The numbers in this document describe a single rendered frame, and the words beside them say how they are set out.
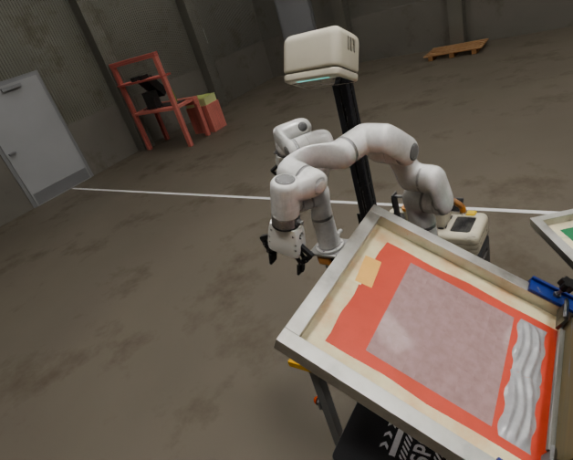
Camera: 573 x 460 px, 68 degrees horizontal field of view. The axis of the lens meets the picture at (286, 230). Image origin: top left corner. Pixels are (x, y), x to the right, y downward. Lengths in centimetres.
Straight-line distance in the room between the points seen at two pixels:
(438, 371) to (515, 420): 18
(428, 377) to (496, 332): 26
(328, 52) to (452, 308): 80
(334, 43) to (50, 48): 866
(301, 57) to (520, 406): 109
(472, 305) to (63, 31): 938
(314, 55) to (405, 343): 86
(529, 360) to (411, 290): 32
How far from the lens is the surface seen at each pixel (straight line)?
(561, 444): 108
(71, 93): 975
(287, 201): 104
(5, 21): 956
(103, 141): 992
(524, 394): 116
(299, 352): 94
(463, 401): 108
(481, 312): 125
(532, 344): 127
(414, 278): 122
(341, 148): 117
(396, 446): 142
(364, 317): 108
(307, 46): 139
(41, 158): 930
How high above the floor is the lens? 215
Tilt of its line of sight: 28 degrees down
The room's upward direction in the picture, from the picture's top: 18 degrees counter-clockwise
